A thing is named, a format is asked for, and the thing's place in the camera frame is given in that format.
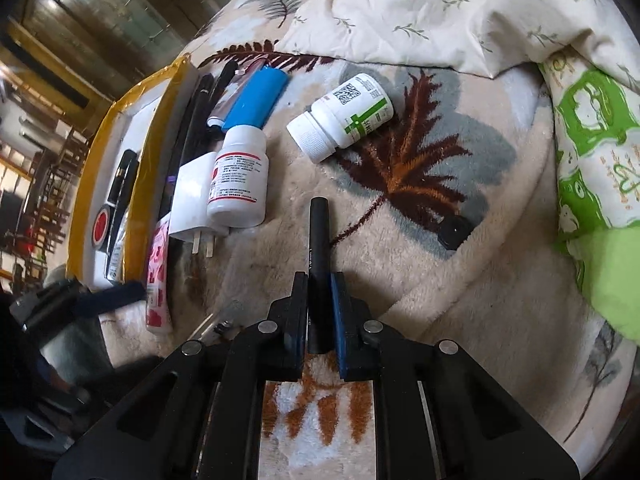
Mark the black pen purple end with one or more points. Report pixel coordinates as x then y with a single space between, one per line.
190 120

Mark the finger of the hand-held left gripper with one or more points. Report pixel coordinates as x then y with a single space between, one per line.
117 296

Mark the black eyeliner pen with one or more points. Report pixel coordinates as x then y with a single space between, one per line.
318 240

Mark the black mascara tube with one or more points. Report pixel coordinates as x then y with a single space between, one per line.
122 185

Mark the white sprig-print quilt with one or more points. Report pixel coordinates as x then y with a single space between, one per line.
425 10

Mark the blue battery pack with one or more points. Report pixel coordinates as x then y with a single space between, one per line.
255 100

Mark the pink silver cream tube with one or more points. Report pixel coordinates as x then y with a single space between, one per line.
233 97

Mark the yellow-edged white box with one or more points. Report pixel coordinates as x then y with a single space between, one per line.
125 130

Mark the dark wooden chair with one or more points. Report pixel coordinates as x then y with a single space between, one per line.
47 210

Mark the white bottle green label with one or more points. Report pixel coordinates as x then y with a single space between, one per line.
340 115

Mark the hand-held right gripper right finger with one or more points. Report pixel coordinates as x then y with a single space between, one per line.
341 320

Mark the leaf-print fleece blanket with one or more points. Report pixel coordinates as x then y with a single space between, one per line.
450 310

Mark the white bottle red label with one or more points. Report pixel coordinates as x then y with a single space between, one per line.
237 180

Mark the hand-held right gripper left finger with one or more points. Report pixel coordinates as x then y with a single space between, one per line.
299 320

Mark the pink floral tube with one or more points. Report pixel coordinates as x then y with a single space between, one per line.
157 270

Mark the clear ballpoint pen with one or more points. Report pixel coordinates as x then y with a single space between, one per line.
220 322

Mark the white charger plug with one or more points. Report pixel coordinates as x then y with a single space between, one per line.
192 195

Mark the small black cap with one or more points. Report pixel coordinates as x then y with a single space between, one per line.
452 234

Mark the round red compact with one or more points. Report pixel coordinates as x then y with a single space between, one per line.
101 225

